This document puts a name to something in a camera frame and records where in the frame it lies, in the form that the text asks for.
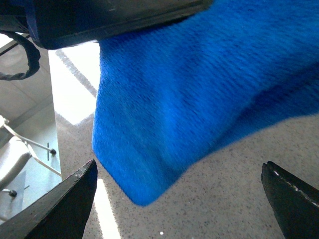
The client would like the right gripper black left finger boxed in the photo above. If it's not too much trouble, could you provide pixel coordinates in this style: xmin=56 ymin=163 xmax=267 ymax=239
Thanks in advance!
xmin=0 ymin=160 xmax=98 ymax=239

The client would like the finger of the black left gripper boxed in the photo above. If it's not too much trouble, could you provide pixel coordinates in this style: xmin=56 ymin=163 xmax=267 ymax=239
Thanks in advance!
xmin=32 ymin=0 xmax=212 ymax=49

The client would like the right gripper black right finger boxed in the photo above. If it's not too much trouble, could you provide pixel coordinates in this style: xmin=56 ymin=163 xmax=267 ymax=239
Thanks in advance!
xmin=261 ymin=161 xmax=319 ymax=239

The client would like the blue microfiber cloth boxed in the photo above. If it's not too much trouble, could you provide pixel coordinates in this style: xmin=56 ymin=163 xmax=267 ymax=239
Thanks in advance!
xmin=92 ymin=0 xmax=319 ymax=206

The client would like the white chair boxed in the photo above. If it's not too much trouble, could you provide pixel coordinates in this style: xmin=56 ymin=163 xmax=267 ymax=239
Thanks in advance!
xmin=0 ymin=116 xmax=62 ymax=222

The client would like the black cable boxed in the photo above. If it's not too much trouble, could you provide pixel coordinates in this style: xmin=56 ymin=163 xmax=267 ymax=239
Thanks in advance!
xmin=0 ymin=29 xmax=41 ymax=81

